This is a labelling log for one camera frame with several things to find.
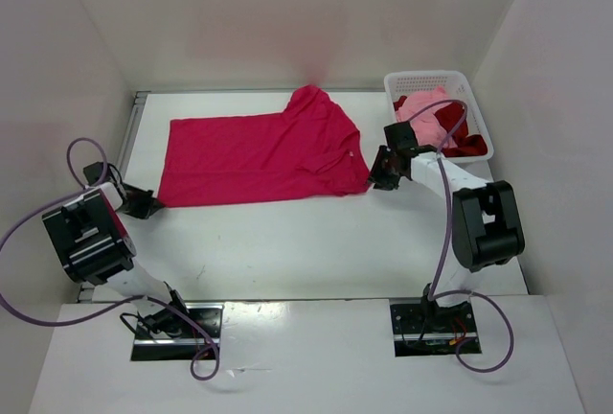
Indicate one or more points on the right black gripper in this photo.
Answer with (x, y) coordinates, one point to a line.
(383, 182)

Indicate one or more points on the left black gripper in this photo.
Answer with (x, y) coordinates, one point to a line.
(147, 206)

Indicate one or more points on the magenta t shirt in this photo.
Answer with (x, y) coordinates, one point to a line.
(311, 148)

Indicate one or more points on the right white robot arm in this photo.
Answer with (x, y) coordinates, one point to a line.
(482, 224)

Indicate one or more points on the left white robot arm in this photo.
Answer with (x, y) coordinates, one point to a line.
(93, 246)

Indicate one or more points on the light pink t shirt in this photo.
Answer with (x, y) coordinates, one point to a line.
(428, 126)

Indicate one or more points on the white plastic basket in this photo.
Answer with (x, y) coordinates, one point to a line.
(437, 102)

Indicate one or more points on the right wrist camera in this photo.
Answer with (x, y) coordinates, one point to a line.
(400, 136)

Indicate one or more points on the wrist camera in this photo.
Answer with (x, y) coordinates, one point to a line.
(400, 136)
(98, 172)

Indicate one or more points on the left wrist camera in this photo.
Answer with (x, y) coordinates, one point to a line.
(98, 172)

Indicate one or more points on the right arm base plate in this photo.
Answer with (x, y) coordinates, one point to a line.
(418, 334)

